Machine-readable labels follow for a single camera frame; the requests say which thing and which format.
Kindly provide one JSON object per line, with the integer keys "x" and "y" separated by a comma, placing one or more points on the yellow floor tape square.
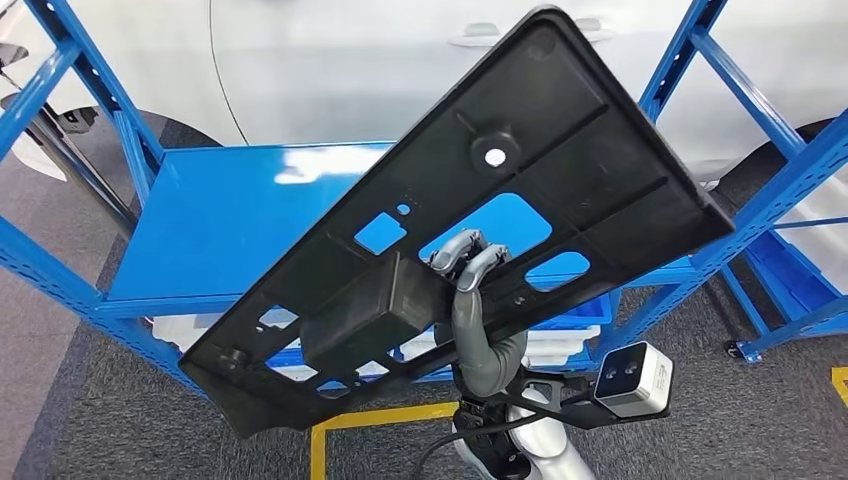
{"x": 371, "y": 418}
{"x": 841, "y": 384}

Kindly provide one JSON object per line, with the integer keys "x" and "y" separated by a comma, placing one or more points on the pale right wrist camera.
{"x": 636, "y": 384}

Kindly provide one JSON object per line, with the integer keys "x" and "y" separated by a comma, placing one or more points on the black plastic frame part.
{"x": 563, "y": 119}

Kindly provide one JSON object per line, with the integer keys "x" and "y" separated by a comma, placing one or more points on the large white plastic bin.
{"x": 828, "y": 245}

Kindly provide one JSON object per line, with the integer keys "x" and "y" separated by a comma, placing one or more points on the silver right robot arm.
{"x": 550, "y": 444}

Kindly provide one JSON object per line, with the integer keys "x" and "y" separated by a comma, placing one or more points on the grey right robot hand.
{"x": 467, "y": 331}

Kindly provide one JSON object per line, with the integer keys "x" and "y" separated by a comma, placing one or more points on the blue metal shelf rack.
{"x": 218, "y": 218}

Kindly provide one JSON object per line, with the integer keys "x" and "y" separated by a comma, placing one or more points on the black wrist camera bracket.
{"x": 563, "y": 397}

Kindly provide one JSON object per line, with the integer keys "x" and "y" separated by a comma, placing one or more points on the white car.
{"x": 344, "y": 66}

